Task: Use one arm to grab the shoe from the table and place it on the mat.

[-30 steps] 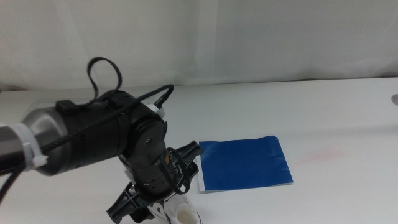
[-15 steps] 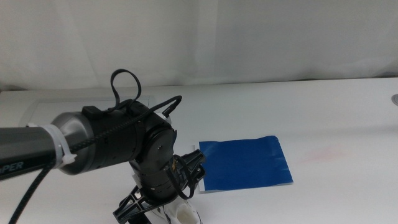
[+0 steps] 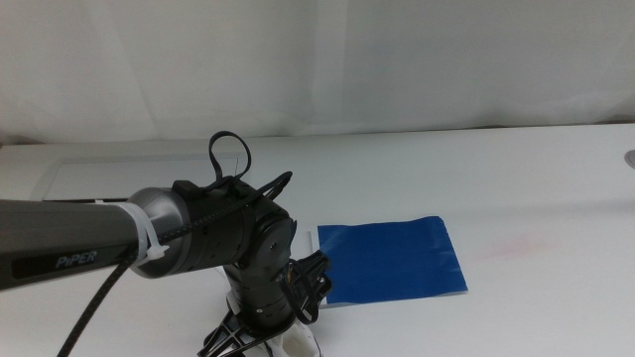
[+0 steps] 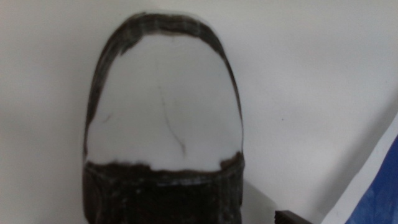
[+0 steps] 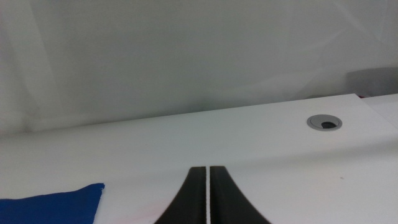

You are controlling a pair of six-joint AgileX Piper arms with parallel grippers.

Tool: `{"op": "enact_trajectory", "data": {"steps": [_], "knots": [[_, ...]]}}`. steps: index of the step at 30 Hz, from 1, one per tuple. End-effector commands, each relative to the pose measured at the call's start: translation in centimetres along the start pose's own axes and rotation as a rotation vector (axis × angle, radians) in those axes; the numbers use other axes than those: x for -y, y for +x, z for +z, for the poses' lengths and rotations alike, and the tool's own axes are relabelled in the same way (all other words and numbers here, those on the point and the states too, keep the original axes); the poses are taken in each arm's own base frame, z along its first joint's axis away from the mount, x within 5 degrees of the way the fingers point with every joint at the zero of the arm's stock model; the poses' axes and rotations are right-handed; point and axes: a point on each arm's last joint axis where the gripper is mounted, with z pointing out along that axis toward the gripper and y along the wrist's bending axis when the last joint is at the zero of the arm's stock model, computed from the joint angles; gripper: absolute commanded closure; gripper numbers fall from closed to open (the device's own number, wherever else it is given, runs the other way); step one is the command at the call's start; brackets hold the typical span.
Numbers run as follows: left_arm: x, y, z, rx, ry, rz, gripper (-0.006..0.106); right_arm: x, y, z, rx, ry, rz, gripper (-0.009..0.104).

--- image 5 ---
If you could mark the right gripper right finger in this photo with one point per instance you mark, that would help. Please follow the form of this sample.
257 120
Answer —
227 205

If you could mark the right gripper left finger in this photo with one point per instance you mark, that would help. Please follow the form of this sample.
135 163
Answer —
192 202

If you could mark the blue rectangular mat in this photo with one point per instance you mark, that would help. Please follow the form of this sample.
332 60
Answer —
46 208

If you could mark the white backdrop curtain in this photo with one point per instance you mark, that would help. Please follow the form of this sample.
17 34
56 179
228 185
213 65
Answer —
155 56

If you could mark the grey blurred background object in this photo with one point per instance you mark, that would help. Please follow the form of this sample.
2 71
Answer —
376 81

